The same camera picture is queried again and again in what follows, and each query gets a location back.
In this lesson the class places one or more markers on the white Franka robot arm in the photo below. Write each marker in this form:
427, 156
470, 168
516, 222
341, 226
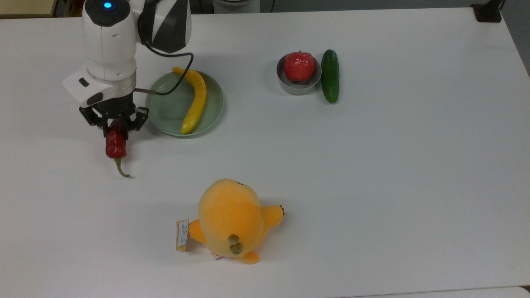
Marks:
109, 45

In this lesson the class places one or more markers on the yellow banana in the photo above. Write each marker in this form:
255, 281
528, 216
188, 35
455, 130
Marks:
198, 101

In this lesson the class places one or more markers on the yellow paper toy tag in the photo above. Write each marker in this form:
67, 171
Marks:
182, 234

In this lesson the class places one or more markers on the black stand clamp base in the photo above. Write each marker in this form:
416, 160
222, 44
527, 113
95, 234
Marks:
487, 11

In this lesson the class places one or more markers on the red apple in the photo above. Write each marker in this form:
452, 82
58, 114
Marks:
299, 66

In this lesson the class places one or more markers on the green cucumber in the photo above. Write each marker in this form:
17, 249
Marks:
330, 76

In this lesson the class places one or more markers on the red chili pepper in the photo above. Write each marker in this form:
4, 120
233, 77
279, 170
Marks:
116, 147

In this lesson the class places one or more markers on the orange plush dinosaur toy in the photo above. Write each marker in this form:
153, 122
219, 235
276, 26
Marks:
230, 217

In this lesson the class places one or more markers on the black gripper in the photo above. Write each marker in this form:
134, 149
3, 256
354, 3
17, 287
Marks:
116, 111

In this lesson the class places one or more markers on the round metal bowl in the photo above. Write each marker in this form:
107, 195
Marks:
298, 87

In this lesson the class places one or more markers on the pale green plastic plate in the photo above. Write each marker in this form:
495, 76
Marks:
169, 111

